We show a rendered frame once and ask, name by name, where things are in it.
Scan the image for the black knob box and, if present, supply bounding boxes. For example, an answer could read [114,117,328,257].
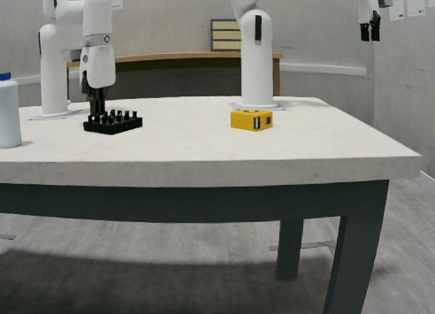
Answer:
[83,110,143,134]

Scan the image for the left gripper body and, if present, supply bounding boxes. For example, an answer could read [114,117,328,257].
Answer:
[358,0,379,24]

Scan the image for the white bottle with blue cap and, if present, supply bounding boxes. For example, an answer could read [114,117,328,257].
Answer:
[0,73,22,149]

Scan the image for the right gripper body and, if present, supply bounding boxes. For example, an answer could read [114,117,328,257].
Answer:
[80,44,116,88]

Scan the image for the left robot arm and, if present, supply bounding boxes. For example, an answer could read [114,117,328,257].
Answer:
[231,0,278,110]

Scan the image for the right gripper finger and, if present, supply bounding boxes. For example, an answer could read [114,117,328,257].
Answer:
[99,85,111,115]
[81,70,101,117]

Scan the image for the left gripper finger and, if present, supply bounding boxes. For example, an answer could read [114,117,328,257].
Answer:
[370,11,381,42]
[360,23,370,42]

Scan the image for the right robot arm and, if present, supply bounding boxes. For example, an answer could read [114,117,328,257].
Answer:
[38,0,112,119]

